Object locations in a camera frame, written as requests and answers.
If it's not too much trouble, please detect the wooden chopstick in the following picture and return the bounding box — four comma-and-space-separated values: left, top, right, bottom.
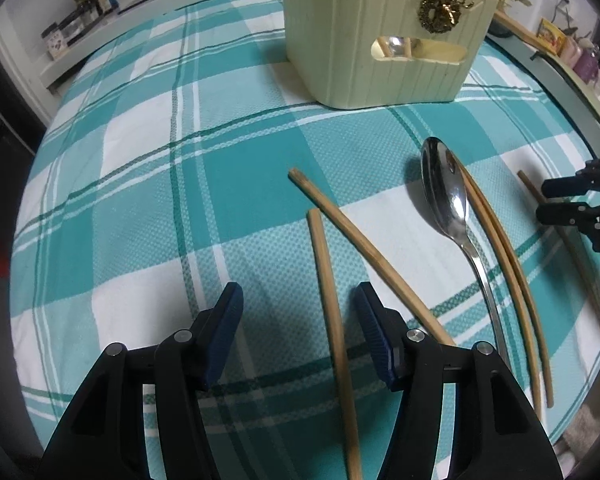
517, 170, 600, 326
288, 168, 455, 346
306, 208, 363, 480
460, 165, 543, 419
450, 152, 555, 409

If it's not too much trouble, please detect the wooden chopstick in holder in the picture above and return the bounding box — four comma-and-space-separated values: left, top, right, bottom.
517, 170, 600, 326

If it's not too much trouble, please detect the purple cup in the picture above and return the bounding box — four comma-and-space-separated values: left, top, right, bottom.
573, 46, 600, 84

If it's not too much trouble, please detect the metal spoon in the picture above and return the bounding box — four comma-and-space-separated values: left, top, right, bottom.
422, 136, 510, 366

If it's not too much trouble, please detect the yellow packet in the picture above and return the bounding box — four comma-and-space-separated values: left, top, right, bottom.
536, 18, 566, 54

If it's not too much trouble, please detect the wooden cutting board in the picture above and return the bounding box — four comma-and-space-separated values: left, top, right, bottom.
493, 10, 550, 53

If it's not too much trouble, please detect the white knife block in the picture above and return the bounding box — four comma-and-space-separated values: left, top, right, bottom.
505, 0, 556, 32

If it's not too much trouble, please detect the cream utensil holder box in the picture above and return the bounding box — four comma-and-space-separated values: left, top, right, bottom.
283, 0, 496, 110

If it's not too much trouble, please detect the teal white plaid tablecloth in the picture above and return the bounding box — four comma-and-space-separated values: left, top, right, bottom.
10, 0, 600, 479

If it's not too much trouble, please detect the black refrigerator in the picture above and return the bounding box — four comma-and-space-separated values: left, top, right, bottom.
0, 62, 42, 278

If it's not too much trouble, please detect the spice jar white label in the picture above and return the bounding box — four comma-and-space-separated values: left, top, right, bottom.
41, 22, 68, 60

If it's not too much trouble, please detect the spice jar rack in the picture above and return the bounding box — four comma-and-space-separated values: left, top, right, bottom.
58, 8, 114, 46

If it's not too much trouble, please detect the sauce bottle yellow cap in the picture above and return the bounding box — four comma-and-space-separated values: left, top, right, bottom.
76, 0, 99, 25

